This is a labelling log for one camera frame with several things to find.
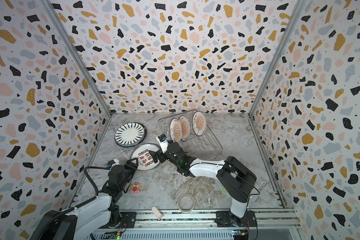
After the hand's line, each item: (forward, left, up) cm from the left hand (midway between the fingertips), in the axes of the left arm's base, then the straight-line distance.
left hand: (136, 159), depth 86 cm
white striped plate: (+23, +11, -7) cm, 27 cm away
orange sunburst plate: (+22, -28, +1) cm, 36 cm away
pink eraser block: (-28, -15, -5) cm, 32 cm away
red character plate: (+3, -3, -8) cm, 9 cm away
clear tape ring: (-22, -28, -9) cm, 37 cm away
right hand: (+3, -11, +11) cm, 16 cm away
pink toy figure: (-14, -1, -5) cm, 15 cm away
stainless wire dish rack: (+13, -42, -9) cm, 45 cm away
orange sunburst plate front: (+22, -22, -1) cm, 31 cm away
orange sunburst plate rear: (+27, -38, 0) cm, 46 cm away
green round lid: (-16, -50, -8) cm, 53 cm away
